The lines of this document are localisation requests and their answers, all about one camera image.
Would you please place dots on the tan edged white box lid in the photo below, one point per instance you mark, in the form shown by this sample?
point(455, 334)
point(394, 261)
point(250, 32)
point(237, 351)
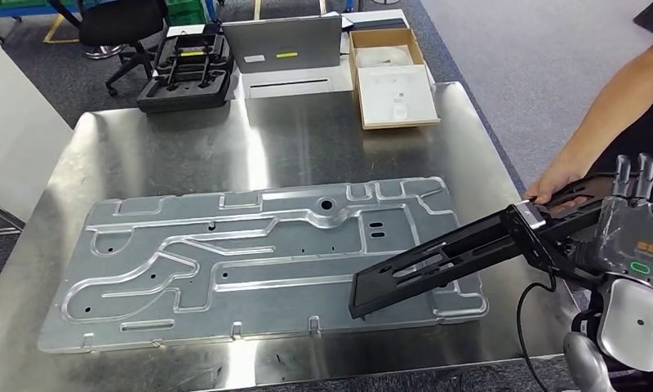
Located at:
point(397, 97)

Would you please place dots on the chrome round floor base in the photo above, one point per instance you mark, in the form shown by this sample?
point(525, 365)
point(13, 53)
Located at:
point(103, 51)

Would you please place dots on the stainless steel workbench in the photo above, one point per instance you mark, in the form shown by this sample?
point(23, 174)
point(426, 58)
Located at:
point(305, 140)

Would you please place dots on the white flat box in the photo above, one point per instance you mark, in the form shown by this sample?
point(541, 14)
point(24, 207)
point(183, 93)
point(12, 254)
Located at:
point(299, 76)

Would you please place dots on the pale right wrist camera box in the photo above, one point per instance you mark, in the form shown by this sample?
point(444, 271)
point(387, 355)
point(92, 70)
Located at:
point(529, 213)

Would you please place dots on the white paper card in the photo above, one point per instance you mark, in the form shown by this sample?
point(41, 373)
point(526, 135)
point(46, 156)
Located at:
point(185, 30)

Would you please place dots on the black flat box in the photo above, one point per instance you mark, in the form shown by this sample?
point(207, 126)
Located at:
point(375, 24)

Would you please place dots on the person's right forearm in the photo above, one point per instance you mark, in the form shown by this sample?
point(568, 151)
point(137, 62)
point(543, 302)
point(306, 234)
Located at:
point(618, 103)

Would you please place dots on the silver laptop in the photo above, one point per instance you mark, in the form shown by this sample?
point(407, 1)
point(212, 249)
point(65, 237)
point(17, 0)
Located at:
point(294, 40)

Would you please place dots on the stamped grey metal panel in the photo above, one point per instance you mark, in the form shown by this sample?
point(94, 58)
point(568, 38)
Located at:
point(278, 303)

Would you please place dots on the grey round floor base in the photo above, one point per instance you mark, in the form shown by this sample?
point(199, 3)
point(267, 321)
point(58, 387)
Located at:
point(386, 2)

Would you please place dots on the steel side table frame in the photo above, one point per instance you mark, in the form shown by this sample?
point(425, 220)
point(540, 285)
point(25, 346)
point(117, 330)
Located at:
point(2, 216)

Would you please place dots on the white side panel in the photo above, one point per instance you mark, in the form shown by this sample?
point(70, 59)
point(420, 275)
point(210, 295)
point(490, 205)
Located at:
point(13, 135)

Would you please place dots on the blue metal cart frame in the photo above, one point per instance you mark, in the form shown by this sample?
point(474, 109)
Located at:
point(13, 10)

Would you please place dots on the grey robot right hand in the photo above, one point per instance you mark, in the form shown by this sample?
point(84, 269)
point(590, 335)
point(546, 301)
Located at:
point(637, 243)

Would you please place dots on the green plastic crate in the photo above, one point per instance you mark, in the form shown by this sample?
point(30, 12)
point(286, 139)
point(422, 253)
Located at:
point(186, 11)

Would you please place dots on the long black plastic part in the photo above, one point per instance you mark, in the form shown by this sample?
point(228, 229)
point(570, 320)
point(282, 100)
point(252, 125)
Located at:
point(375, 292)

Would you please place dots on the black office chair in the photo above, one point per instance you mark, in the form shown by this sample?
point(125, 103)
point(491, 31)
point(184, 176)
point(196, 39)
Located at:
point(121, 21)

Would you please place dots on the open brown cardboard box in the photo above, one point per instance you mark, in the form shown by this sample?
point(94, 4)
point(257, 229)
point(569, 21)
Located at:
point(383, 37)

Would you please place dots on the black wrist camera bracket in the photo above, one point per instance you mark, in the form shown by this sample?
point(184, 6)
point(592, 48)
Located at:
point(537, 246)

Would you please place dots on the black foam case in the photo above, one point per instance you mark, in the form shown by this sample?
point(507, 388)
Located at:
point(183, 97)

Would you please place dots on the person's right hand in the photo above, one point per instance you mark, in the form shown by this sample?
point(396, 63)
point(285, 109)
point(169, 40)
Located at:
point(553, 178)

